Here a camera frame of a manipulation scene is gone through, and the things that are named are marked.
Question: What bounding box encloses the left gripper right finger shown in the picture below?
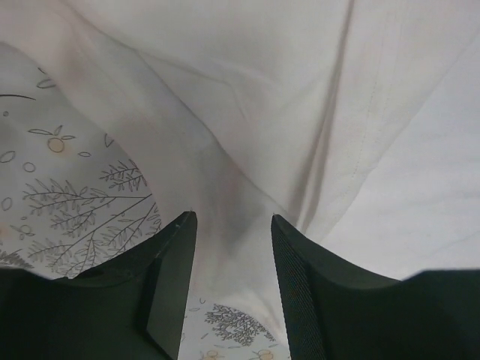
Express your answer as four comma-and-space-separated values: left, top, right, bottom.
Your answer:
271, 215, 479, 360

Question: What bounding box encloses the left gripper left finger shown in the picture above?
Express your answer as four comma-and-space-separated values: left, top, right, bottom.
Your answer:
1, 211, 197, 359

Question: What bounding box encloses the white t shirt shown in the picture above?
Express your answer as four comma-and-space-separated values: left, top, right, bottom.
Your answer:
1, 1, 479, 341

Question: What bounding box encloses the floral patterned table mat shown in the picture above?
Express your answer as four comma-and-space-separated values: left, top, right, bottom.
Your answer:
1, 45, 290, 359

